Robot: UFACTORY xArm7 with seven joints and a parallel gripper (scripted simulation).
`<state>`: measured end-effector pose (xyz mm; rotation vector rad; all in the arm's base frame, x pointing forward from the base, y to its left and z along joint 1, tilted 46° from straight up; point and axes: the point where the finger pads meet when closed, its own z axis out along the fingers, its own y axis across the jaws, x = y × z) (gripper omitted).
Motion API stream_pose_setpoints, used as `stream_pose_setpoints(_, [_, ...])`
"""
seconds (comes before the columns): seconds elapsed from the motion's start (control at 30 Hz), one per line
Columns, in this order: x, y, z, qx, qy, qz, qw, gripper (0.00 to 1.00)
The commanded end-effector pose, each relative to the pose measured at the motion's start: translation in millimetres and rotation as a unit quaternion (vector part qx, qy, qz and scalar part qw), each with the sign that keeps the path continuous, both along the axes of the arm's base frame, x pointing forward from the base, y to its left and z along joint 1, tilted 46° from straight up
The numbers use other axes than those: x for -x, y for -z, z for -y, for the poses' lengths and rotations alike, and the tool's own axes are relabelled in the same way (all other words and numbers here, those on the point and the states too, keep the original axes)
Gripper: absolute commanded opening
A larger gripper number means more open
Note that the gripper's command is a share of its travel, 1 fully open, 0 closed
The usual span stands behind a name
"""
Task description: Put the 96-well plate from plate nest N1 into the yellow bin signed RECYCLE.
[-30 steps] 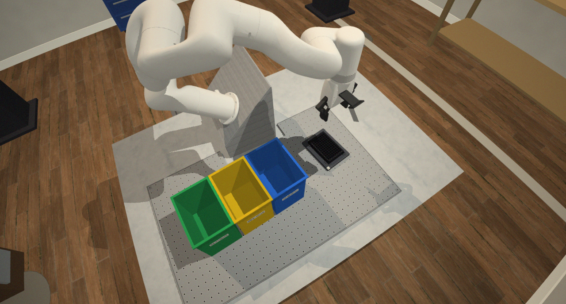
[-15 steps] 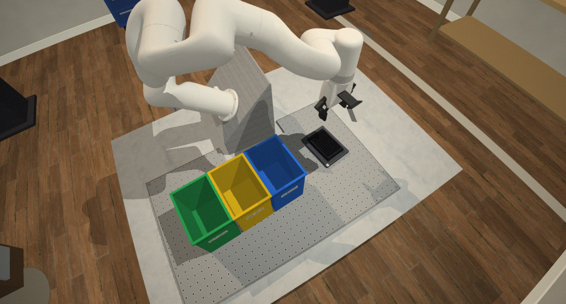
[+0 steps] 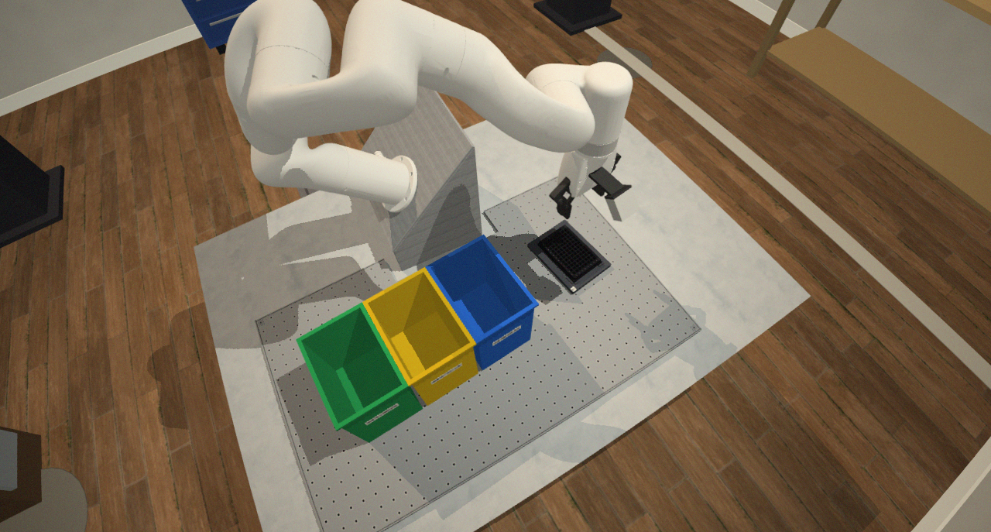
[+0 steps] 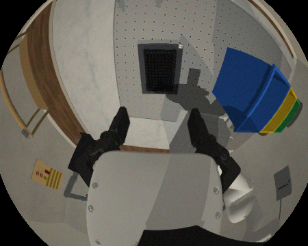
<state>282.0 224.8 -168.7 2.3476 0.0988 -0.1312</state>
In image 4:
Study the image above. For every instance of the blue bin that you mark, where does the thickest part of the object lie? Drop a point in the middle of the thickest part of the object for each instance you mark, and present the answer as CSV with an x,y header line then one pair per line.
x,y
249,90

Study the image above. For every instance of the yellow recycling bin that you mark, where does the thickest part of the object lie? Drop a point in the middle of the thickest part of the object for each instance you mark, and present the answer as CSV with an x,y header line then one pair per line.
x,y
280,115

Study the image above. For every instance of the green open-top bin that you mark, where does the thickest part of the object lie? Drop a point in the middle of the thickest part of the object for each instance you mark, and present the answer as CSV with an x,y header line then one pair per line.
x,y
288,117

